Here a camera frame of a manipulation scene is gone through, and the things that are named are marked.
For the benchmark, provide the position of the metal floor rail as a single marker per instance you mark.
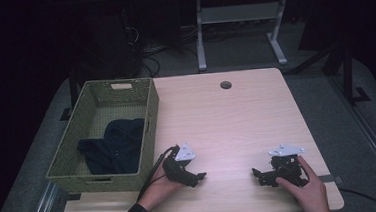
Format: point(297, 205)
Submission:
point(43, 209)
point(372, 140)

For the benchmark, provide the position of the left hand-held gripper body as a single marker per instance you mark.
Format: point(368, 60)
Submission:
point(175, 168)

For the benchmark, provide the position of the dark computer tower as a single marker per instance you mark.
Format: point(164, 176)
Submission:
point(118, 44)

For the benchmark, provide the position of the white metal table frame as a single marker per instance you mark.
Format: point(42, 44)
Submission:
point(239, 12)

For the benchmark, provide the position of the grey tape strip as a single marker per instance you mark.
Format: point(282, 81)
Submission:
point(329, 178)

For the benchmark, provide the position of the dark navy cloth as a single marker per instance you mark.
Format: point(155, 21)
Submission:
point(118, 147)

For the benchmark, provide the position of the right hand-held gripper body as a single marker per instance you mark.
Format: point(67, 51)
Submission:
point(285, 166)

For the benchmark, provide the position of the person's left hand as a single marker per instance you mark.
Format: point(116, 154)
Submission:
point(156, 190)

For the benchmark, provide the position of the black metal stand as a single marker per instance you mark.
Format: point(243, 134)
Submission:
point(348, 74)

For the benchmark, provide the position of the person's right hand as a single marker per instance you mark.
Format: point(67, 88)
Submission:
point(312, 194)

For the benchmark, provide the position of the green woven basket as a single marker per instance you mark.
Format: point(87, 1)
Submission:
point(77, 127)

